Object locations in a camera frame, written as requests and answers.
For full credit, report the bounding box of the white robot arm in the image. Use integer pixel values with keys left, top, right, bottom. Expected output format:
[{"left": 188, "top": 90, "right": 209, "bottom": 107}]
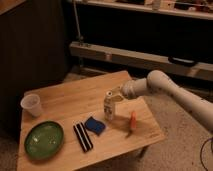
[{"left": 104, "top": 70, "right": 213, "bottom": 133}]

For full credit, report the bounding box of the orange bottle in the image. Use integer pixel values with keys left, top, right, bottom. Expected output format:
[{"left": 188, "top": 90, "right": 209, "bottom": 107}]
[{"left": 126, "top": 111, "right": 136, "bottom": 138}]

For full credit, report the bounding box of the black striped rectangular block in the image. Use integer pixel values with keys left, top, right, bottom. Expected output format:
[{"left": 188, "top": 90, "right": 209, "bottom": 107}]
[{"left": 73, "top": 122, "right": 93, "bottom": 153}]

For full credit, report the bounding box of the green plate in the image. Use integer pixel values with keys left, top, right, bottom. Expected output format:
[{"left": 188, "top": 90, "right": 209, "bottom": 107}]
[{"left": 24, "top": 121, "right": 64, "bottom": 160}]

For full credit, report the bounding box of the metal pole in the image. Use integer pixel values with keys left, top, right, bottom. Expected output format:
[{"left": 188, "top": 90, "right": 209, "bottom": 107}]
[{"left": 72, "top": 0, "right": 84, "bottom": 46}]

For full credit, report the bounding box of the wooden table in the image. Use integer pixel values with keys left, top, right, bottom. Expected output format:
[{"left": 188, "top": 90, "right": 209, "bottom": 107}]
[{"left": 17, "top": 71, "right": 165, "bottom": 171}]

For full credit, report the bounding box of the dark wooden cabinet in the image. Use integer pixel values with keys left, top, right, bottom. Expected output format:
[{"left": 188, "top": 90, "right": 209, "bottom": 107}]
[{"left": 0, "top": 0, "right": 68, "bottom": 113}]

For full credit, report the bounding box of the black cable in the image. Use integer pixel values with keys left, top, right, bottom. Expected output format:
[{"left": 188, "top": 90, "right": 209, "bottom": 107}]
[{"left": 199, "top": 137, "right": 213, "bottom": 171}]

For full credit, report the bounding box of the blue sponge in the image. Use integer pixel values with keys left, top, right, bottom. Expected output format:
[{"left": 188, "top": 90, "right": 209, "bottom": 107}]
[{"left": 85, "top": 117, "right": 106, "bottom": 135}]

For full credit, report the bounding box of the translucent plastic cup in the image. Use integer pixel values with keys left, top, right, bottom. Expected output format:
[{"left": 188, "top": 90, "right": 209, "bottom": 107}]
[{"left": 20, "top": 94, "right": 43, "bottom": 117}]

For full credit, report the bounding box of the wooden shelf rail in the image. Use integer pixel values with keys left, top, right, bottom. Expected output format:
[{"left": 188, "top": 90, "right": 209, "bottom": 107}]
[{"left": 69, "top": 42, "right": 213, "bottom": 81}]

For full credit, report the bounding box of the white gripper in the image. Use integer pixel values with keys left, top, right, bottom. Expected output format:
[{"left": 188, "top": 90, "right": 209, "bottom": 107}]
[{"left": 104, "top": 87, "right": 124, "bottom": 120}]

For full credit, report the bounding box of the black handle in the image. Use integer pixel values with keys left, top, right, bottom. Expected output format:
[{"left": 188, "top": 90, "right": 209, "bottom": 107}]
[{"left": 168, "top": 57, "right": 198, "bottom": 67}]

